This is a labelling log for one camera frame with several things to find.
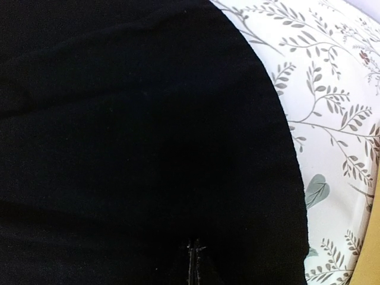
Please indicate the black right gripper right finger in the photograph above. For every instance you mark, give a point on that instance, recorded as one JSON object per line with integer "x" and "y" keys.
{"x": 198, "y": 250}

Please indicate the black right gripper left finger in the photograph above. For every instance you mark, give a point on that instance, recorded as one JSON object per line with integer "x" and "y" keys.
{"x": 191, "y": 262}

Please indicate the black t-shirt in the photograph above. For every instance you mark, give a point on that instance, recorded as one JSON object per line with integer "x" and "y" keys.
{"x": 129, "y": 128}

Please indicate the yellow plastic basket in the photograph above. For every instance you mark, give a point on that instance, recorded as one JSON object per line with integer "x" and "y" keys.
{"x": 367, "y": 269}

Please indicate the floral tablecloth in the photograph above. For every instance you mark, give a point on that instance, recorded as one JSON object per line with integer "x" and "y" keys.
{"x": 323, "y": 60}

